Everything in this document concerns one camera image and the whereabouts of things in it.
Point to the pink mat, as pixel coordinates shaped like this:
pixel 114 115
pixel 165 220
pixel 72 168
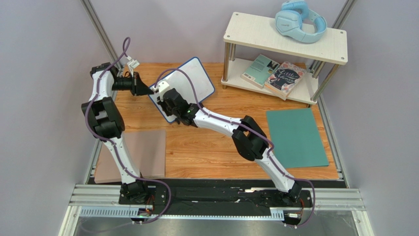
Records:
pixel 147 150

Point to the green mat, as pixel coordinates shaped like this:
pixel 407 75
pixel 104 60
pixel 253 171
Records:
pixel 296 138

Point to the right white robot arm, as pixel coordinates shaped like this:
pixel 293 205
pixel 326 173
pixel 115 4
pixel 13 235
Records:
pixel 249 139

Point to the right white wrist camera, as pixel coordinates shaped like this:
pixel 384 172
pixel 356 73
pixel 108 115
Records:
pixel 160 88

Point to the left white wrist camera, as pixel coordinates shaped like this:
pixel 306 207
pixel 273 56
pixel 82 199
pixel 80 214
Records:
pixel 132 63

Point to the blue framed whiteboard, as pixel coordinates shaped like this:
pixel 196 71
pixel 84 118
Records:
pixel 191 81

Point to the light blue headphones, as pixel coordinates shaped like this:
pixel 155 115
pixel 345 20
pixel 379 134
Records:
pixel 289 21

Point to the Little Women book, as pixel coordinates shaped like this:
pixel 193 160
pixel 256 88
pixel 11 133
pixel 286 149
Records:
pixel 283 80

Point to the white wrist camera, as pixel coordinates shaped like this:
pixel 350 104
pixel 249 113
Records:
pixel 132 63
pixel 160 88

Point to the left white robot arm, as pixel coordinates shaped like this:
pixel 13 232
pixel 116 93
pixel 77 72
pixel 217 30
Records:
pixel 105 122

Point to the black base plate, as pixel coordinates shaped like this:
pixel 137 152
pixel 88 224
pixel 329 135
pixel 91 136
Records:
pixel 229 197

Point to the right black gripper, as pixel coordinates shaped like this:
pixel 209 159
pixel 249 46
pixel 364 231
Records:
pixel 167 104

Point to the aluminium frame rail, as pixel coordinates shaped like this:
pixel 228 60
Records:
pixel 95 209

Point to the teal paperback book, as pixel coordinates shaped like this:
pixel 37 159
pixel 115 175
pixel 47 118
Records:
pixel 259 70

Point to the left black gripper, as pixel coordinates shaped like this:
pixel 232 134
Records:
pixel 139 87

